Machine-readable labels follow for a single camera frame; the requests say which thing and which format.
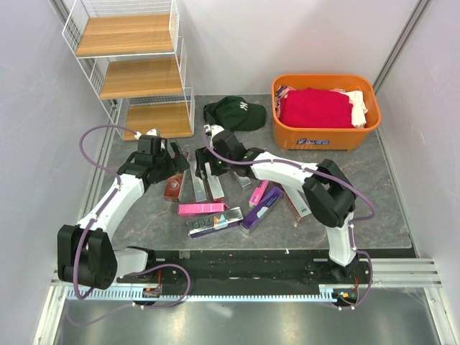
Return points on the silver R&O toothpaste box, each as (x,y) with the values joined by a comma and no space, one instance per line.
(215,222)

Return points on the red white toothpaste box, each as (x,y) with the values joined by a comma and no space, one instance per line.
(299,206)

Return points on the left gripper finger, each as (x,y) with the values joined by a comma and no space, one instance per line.
(180,161)
(165,169)

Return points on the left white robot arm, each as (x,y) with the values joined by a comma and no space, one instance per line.
(85,255)

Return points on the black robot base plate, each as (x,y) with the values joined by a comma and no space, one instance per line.
(312,267)

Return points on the orange plastic basket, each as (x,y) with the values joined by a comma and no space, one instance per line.
(291,138)

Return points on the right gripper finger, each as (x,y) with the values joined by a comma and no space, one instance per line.
(200,161)
(215,165)

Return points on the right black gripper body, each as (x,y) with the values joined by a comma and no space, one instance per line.
(216,152)

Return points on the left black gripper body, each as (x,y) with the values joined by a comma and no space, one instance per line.
(163,152)

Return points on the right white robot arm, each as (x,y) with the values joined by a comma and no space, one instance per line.
(327,191)

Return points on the pink toothpaste box lying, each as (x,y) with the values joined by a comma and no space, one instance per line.
(194,209)

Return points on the patterned cloth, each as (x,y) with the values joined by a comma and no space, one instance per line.
(281,93)

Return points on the white wire wooden shelf rack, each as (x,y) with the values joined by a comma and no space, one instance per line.
(134,57)

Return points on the white pink cloth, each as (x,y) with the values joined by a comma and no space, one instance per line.
(359,109)

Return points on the dark green baseball cap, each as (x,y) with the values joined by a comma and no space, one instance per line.
(235,114)

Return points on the red folded cloth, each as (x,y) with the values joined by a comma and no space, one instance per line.
(316,109)

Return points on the pink toothpaste box upright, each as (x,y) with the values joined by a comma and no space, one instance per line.
(258,193)

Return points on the purple toothpaste box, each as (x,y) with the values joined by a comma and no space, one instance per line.
(262,209)

